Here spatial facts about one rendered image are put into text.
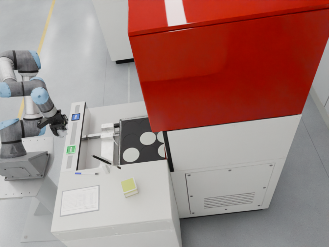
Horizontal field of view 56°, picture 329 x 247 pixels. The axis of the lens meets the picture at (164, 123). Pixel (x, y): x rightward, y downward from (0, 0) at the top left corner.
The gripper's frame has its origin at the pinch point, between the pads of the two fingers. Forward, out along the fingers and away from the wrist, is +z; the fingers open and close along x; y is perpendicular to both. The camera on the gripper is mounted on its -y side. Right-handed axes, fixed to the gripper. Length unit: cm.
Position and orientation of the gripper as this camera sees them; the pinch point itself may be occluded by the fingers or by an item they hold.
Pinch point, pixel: (60, 135)
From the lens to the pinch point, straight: 184.9
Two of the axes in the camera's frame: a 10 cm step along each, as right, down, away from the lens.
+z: 1.2, 6.2, 7.8
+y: 9.9, -1.3, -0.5
